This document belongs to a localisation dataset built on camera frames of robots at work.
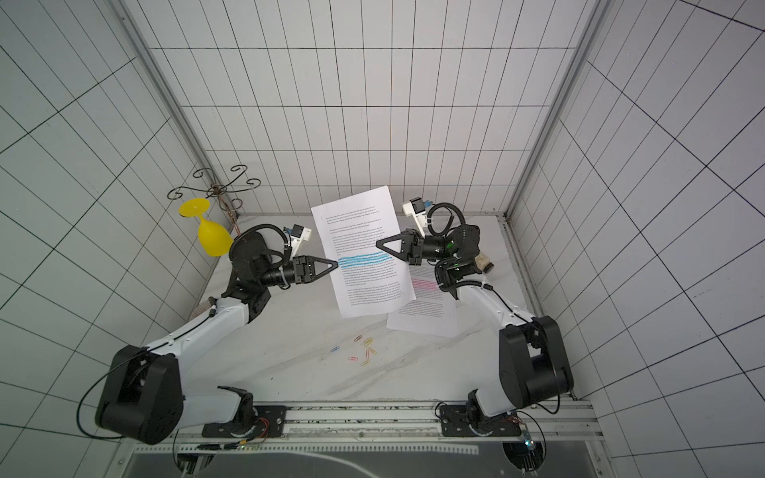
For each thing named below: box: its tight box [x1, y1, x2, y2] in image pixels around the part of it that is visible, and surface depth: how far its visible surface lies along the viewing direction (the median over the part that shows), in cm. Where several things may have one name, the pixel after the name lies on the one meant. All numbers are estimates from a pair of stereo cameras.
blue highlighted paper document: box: [310, 185, 417, 319], surface depth 70 cm
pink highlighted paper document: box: [386, 261, 459, 339], surface depth 93 cm
